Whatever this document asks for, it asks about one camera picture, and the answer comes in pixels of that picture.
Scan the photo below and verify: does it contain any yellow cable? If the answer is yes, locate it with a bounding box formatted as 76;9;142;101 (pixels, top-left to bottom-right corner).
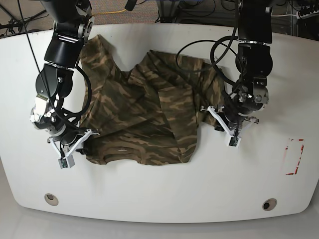
92;7;127;18

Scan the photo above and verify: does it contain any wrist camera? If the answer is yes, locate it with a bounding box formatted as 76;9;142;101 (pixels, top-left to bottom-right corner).
225;135;241;148
58;155;75;169

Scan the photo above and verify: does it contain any left table grommet hole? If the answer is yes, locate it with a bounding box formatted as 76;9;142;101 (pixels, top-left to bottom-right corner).
44;193;59;206

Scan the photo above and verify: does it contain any right table grommet hole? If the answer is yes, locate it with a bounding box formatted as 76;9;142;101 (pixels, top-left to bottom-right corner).
262;198;277;211

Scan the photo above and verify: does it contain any red tape rectangle marking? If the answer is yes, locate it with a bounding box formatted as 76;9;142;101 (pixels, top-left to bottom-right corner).
283;138;305;175

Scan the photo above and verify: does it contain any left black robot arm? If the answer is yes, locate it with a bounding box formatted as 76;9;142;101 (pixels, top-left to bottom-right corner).
210;0;273;134

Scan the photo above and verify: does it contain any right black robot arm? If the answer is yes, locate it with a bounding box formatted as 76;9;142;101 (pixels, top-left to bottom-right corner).
30;0;94;156

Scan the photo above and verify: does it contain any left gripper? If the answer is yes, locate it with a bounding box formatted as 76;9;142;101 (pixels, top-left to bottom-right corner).
214;84;269;134

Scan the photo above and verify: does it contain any table grommet hole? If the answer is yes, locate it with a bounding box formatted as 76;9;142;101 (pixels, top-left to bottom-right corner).
262;198;277;211
44;193;59;206

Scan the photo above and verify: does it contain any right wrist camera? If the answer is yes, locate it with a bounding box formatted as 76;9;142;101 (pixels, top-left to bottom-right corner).
58;155;75;169

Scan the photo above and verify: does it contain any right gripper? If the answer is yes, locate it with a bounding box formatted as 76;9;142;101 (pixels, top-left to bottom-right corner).
30;96;91;154

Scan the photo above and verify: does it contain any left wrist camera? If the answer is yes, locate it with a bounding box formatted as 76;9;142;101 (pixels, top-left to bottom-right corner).
225;135;241;148

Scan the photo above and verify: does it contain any camouflage T-shirt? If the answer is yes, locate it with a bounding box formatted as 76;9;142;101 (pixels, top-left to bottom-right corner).
80;35;225;166

